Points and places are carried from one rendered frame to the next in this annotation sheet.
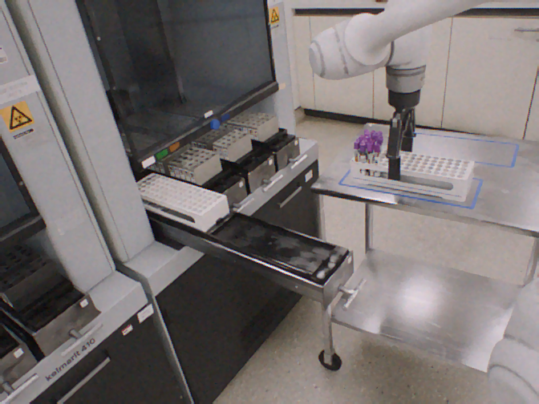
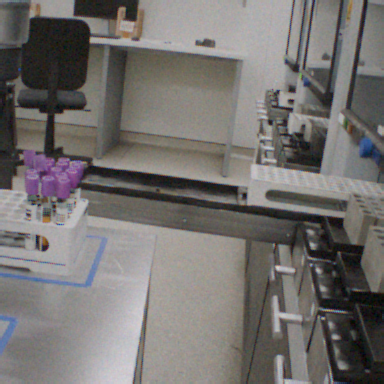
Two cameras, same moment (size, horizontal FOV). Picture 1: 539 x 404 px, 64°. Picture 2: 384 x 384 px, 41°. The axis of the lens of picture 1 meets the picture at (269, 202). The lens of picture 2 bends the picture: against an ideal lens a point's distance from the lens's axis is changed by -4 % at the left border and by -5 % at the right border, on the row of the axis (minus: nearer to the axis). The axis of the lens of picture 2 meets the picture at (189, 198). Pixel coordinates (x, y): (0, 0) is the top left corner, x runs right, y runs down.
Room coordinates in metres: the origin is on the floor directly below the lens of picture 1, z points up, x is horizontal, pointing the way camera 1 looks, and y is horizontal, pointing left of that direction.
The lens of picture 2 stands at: (1.63, -0.52, 1.13)
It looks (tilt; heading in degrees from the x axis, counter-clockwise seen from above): 19 degrees down; 143
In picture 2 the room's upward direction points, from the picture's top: 7 degrees clockwise
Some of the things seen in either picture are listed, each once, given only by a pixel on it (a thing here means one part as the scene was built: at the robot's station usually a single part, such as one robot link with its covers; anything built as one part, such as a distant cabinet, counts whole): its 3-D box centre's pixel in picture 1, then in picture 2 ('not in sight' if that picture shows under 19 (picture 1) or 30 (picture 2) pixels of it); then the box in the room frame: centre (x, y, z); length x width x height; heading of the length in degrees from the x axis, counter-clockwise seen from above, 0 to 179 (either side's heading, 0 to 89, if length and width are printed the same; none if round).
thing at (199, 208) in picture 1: (177, 201); (326, 198); (1.03, 0.25, 0.83); 0.30 x 0.10 x 0.06; 49
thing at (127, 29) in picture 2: not in sight; (130, 23); (-2.24, 1.59, 1.02); 0.22 x 0.17 x 0.24; 139
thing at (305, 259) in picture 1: (229, 236); (227, 211); (0.91, 0.11, 0.78); 0.73 x 0.14 x 0.09; 49
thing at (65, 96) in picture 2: not in sight; (54, 95); (-1.74, 0.79, 0.52); 0.64 x 0.60 x 1.05; 159
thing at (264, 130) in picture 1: (265, 129); not in sight; (1.39, -0.02, 0.85); 0.12 x 0.02 x 0.06; 138
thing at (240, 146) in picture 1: (237, 147); (379, 261); (1.28, 0.08, 0.85); 0.12 x 0.02 x 0.06; 139
